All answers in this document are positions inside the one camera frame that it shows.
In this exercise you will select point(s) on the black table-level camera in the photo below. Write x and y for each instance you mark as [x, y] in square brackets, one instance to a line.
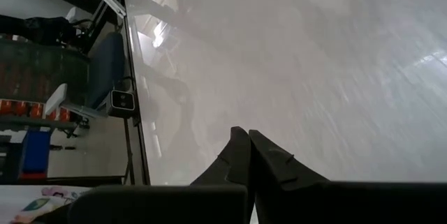
[120, 102]

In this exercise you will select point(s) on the blue box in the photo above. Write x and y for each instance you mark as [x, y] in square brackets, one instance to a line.
[35, 150]

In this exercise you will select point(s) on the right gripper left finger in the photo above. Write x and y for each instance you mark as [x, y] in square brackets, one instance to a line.
[157, 203]

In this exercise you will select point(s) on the black cloth bundle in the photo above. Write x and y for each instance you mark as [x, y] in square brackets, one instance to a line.
[38, 28]

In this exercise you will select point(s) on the white chair part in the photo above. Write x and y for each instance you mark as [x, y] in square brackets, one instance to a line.
[56, 100]

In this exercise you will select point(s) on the white printed sheet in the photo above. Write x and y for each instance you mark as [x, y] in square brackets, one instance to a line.
[31, 203]

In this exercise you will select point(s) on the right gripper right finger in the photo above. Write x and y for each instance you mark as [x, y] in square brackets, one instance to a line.
[331, 203]

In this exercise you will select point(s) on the dark rack orange items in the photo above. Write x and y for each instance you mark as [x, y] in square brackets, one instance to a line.
[35, 74]

